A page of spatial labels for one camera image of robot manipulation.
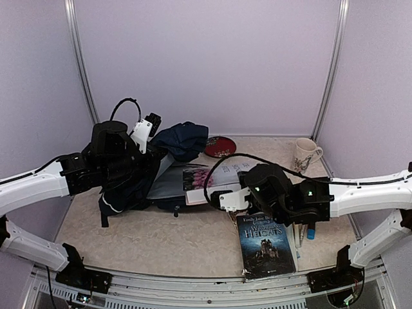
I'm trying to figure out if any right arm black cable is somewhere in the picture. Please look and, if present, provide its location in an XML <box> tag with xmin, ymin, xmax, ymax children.
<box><xmin>202</xmin><ymin>153</ymin><xmax>332</xmax><ymax>207</ymax></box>

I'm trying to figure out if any white cartoon mug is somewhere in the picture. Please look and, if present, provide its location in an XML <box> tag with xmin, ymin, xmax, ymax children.
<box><xmin>292</xmin><ymin>138</ymin><xmax>324</xmax><ymax>174</ymax></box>

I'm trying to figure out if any red floral round plate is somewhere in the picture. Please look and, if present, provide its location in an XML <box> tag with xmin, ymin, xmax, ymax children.
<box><xmin>204</xmin><ymin>136</ymin><xmax>237</xmax><ymax>158</ymax></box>

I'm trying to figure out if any white marker pen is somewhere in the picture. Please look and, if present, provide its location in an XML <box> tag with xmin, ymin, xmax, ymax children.
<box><xmin>298</xmin><ymin>224</ymin><xmax>306</xmax><ymax>248</ymax></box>

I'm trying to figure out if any blue white workbook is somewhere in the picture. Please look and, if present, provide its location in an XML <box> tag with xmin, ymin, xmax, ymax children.
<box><xmin>286</xmin><ymin>223</ymin><xmax>299</xmax><ymax>272</ymax></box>

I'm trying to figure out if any aluminium frame post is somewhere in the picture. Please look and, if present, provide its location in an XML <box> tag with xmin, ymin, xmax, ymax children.
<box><xmin>64</xmin><ymin>0</ymin><xmax>100</xmax><ymax>124</ymax></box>
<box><xmin>311</xmin><ymin>0</ymin><xmax>350</xmax><ymax>141</ymax></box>

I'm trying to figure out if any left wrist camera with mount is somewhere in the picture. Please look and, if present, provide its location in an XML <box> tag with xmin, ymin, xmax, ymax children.
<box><xmin>130</xmin><ymin>113</ymin><xmax>162</xmax><ymax>155</ymax></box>

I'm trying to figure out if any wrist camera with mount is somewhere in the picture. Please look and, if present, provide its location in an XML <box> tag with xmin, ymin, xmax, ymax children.
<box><xmin>210</xmin><ymin>188</ymin><xmax>250</xmax><ymax>212</ymax></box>
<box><xmin>130</xmin><ymin>113</ymin><xmax>162</xmax><ymax>155</ymax></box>

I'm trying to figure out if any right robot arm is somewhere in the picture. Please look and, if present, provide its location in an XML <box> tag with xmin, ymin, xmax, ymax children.
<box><xmin>239</xmin><ymin>164</ymin><xmax>411</xmax><ymax>285</ymax></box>

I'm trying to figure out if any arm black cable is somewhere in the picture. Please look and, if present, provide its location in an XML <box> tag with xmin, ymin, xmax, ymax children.
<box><xmin>202</xmin><ymin>153</ymin><xmax>332</xmax><ymax>207</ymax></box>
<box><xmin>109</xmin><ymin>96</ymin><xmax>143</xmax><ymax>126</ymax></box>

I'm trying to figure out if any floral patterned booklet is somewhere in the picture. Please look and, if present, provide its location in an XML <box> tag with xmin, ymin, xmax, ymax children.
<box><xmin>182</xmin><ymin>162</ymin><xmax>255</xmax><ymax>194</ymax></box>

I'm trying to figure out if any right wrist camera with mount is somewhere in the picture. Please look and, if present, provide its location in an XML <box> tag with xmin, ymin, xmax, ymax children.
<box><xmin>210</xmin><ymin>188</ymin><xmax>250</xmax><ymax>212</ymax></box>

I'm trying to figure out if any left aluminium frame post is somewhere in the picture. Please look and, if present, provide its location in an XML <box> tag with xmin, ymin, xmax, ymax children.
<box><xmin>64</xmin><ymin>0</ymin><xmax>100</xmax><ymax>124</ymax></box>

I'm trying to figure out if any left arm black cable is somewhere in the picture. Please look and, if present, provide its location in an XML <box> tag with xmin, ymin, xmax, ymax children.
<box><xmin>109</xmin><ymin>96</ymin><xmax>143</xmax><ymax>126</ymax></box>

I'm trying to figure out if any right aluminium frame post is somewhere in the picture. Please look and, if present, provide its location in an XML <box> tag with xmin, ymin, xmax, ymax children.
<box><xmin>311</xmin><ymin>0</ymin><xmax>350</xmax><ymax>141</ymax></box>

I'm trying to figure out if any navy blue student backpack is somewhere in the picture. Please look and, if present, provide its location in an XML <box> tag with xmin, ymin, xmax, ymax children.
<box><xmin>98</xmin><ymin>122</ymin><xmax>209</xmax><ymax>228</ymax></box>

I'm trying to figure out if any blue capped black marker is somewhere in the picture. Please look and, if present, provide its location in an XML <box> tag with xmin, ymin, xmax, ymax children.
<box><xmin>306</xmin><ymin>223</ymin><xmax>315</xmax><ymax>240</ymax></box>

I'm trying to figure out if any pink Warm Chord book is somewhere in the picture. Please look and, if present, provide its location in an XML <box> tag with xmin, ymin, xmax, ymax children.
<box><xmin>185</xmin><ymin>188</ymin><xmax>208</xmax><ymax>206</ymax></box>

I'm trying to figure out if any front aluminium rail base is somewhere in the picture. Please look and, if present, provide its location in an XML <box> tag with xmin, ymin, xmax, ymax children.
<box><xmin>22</xmin><ymin>254</ymin><xmax>397</xmax><ymax>309</ymax></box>

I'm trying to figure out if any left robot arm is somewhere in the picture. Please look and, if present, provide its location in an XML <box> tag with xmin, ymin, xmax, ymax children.
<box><xmin>1</xmin><ymin>118</ymin><xmax>160</xmax><ymax>273</ymax></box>

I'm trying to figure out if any dark Wuthering Heights book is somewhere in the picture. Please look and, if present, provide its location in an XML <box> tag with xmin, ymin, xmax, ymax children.
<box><xmin>236</xmin><ymin>213</ymin><xmax>298</xmax><ymax>281</ymax></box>

